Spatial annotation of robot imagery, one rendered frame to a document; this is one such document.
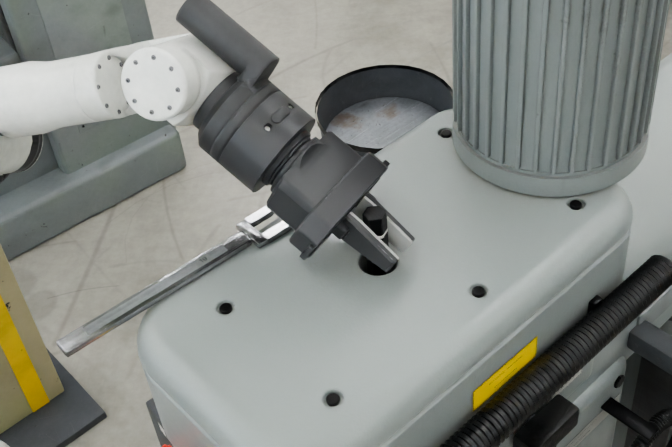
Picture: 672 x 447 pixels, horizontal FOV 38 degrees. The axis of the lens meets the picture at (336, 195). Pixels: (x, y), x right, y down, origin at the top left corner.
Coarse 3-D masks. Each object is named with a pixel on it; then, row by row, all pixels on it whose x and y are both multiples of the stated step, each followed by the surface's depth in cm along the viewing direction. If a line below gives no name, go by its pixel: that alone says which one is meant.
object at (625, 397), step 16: (640, 368) 129; (656, 368) 126; (624, 384) 134; (640, 384) 130; (656, 384) 128; (624, 400) 136; (640, 400) 132; (656, 400) 130; (640, 416) 134; (624, 432) 140
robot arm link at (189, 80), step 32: (192, 0) 86; (192, 32) 86; (224, 32) 85; (128, 64) 84; (160, 64) 83; (192, 64) 84; (224, 64) 87; (256, 64) 85; (128, 96) 85; (160, 96) 84; (192, 96) 84; (224, 96) 85; (256, 96) 85; (224, 128) 85
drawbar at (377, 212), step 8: (368, 208) 87; (376, 208) 86; (368, 216) 86; (376, 216) 86; (384, 216) 86; (368, 224) 86; (376, 224) 86; (384, 224) 86; (376, 232) 86; (384, 232) 87; (384, 240) 87; (368, 264) 90; (368, 272) 91; (376, 272) 90; (384, 272) 90
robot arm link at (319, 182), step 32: (256, 128) 84; (288, 128) 85; (224, 160) 86; (256, 160) 85; (288, 160) 86; (320, 160) 86; (352, 160) 88; (384, 160) 90; (288, 192) 84; (320, 192) 85; (352, 192) 86; (288, 224) 87; (320, 224) 83
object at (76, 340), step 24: (264, 216) 95; (240, 240) 93; (264, 240) 92; (192, 264) 91; (216, 264) 91; (144, 288) 89; (168, 288) 89; (120, 312) 87; (72, 336) 85; (96, 336) 85
